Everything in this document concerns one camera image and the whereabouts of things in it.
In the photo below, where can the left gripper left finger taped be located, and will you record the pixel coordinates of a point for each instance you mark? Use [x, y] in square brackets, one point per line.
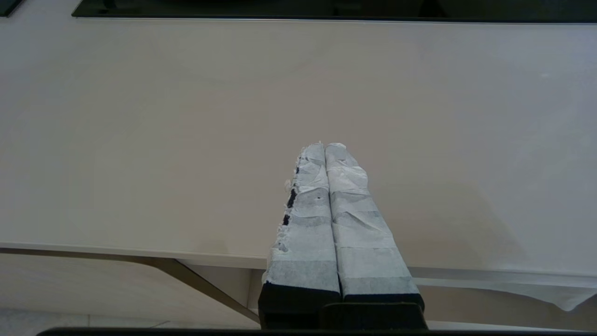
[308, 242]

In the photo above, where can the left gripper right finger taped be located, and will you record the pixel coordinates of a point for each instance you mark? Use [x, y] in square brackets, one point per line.
[366, 252]

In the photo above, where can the white cloth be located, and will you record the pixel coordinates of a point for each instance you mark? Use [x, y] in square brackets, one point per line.
[559, 294]

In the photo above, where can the large black induction cooktop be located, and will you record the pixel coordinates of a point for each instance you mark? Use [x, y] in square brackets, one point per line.
[326, 9]

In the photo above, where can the small black induction cooktop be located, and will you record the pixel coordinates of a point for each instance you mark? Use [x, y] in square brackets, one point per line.
[8, 5]

